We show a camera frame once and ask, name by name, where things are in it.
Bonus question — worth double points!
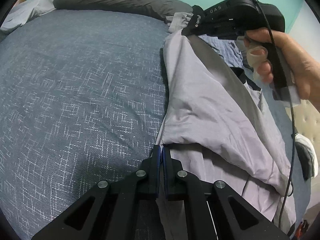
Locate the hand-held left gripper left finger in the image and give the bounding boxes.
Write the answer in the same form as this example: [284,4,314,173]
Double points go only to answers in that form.
[31,145,160,240]

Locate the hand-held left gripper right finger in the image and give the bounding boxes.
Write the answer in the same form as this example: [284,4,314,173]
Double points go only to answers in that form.
[162,147,290,240]

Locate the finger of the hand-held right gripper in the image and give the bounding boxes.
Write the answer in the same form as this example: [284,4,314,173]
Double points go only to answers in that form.
[182,11,240,40]

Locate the grey jacket with black trim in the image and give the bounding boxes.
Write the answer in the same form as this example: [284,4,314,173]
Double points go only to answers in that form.
[160,29,297,240]

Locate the person's right hand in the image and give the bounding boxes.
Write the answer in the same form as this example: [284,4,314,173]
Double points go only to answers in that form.
[244,27,320,101]

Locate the light grey garment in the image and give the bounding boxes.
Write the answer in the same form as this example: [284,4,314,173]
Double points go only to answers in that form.
[166,12,194,33]

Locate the blue checked shirt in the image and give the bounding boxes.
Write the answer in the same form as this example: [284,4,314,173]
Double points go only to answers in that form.
[200,35,247,68]

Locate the black garment with white cuff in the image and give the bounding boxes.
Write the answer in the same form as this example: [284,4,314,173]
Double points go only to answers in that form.
[231,66,262,90]

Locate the cream tufted headboard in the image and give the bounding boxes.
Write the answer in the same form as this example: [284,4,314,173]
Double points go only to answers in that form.
[292,99,320,220]

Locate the light grey duvet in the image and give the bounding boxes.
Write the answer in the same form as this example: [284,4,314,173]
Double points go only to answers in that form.
[0,0,57,33]

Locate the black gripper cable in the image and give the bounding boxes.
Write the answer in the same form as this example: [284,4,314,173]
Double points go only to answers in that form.
[240,0,300,227]

